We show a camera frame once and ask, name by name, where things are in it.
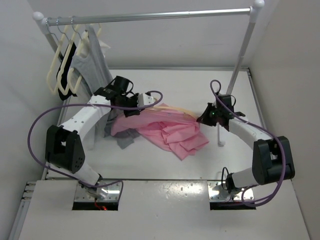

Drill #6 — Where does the cream hanger with grey shirt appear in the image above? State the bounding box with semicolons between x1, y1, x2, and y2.
67;16;89;94

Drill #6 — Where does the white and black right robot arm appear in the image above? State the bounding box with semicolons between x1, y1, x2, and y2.
196;95;296;193

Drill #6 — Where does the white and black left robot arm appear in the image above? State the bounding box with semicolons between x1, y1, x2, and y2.
45;76;139;193

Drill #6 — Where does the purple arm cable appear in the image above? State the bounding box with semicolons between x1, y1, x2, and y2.
27;90;164;202
209;79;288;207

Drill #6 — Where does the beige plastic hanger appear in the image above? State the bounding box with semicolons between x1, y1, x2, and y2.
151;103;198;119

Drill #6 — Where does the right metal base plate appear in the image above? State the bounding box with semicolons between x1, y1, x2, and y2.
207;180;254;203

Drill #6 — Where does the pink t shirt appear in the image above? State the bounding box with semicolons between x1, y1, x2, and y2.
111;108;210;161

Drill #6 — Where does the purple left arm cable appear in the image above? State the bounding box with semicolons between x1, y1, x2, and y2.
27;90;164;202

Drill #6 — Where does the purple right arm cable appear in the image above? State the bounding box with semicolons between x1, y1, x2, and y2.
209;79;288;207

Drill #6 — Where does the metal base plate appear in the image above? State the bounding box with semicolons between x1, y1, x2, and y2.
207;180;254;203
74;180;124;203

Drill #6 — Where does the white clothes rack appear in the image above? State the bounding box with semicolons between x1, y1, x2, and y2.
32;0;265;151

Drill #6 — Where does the cream hanger with black garment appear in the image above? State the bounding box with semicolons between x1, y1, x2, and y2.
54;17;76;100

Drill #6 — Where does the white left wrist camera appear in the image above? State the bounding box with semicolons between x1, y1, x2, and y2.
137;93;156;108

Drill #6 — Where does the cream hanger far left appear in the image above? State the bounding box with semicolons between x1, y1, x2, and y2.
45;17;68;95

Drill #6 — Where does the grey shirt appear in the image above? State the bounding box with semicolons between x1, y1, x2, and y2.
71;23;136;150

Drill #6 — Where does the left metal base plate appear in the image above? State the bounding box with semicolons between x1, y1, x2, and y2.
74;180;124;203

